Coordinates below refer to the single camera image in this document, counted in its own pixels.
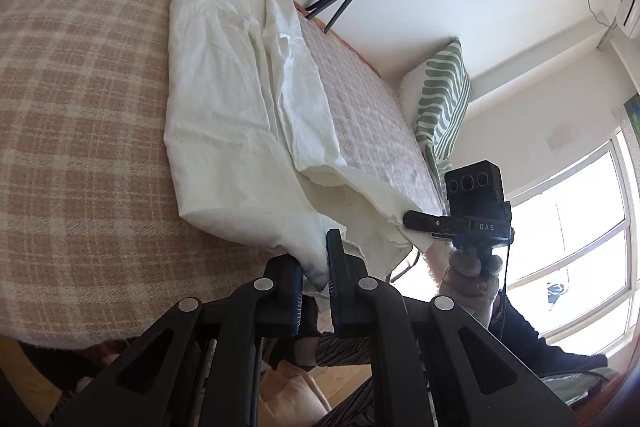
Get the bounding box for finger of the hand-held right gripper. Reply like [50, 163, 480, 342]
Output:
[403, 209, 451, 234]

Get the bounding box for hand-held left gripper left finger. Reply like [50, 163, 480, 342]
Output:
[50, 255, 306, 427]

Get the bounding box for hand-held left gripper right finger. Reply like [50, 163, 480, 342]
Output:
[325, 228, 578, 427]

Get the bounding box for white long-sleeved shirt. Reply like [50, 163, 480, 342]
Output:
[164, 0, 453, 295]

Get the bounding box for person's right forearm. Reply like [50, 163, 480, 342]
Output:
[487, 292, 608, 375]

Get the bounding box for person's right hand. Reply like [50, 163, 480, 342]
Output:
[440, 249, 503, 328]

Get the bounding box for person's striped trousers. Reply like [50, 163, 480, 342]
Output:
[295, 332, 381, 427]

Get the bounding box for beige cushion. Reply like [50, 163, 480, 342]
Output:
[260, 359, 331, 427]

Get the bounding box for white framed window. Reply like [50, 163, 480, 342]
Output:
[505, 132, 640, 353]

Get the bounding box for green striped pillow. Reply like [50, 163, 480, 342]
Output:
[400, 38, 472, 168]

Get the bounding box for white air conditioner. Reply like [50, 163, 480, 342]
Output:
[597, 0, 640, 50]

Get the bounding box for beige plaid blanket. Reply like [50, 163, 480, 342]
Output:
[0, 0, 448, 350]

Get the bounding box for white wall plate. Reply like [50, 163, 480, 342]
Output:
[547, 124, 581, 151]

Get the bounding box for green wall picture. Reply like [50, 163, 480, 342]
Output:
[624, 94, 640, 142]

